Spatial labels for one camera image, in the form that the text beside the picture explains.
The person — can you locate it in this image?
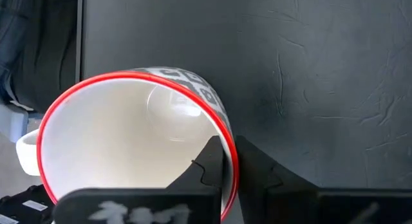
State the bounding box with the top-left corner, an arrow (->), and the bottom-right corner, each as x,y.
0,0 -> 81,114

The black table mat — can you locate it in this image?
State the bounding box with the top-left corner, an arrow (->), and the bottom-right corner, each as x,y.
80,0 -> 412,224

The black box with white labels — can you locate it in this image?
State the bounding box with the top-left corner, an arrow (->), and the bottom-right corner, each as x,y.
0,183 -> 57,224

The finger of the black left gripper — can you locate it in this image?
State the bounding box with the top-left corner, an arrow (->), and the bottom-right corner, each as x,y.
236,135 -> 412,224
53,135 -> 225,224

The white mug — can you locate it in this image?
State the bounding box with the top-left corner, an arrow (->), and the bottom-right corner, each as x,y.
15,66 -> 241,223

